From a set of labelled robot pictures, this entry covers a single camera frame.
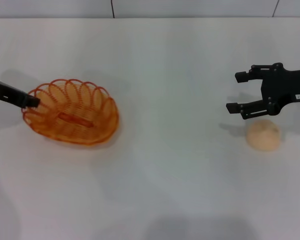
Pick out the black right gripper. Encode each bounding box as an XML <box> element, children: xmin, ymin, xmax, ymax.
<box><xmin>226</xmin><ymin>62</ymin><xmax>300</xmax><ymax>121</ymax></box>

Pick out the pale beige steamed bun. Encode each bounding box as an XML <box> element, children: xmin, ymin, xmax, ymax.
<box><xmin>247</xmin><ymin>119</ymin><xmax>281</xmax><ymax>152</ymax></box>

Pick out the orange woven plastic basket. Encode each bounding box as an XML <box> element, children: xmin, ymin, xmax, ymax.
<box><xmin>21</xmin><ymin>78</ymin><xmax>121</xmax><ymax>148</ymax></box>

